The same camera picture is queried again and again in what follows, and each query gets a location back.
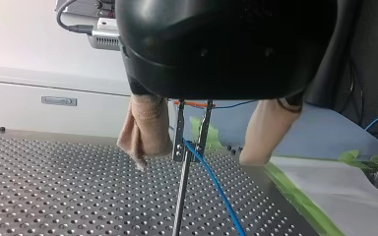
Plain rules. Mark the metal post with orange clip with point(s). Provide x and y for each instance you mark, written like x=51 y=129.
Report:
x=178 y=137

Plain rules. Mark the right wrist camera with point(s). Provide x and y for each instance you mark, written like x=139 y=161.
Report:
x=106 y=38

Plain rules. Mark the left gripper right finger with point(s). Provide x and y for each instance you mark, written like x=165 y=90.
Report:
x=265 y=131

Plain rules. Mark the white cabinet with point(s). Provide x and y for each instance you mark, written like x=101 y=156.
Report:
x=29 y=108

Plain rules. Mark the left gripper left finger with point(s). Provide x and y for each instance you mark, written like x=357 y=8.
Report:
x=146 y=128

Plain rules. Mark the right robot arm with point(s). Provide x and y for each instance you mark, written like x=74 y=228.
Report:
x=85 y=7

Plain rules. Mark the black panel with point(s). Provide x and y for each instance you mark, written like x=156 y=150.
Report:
x=374 y=49

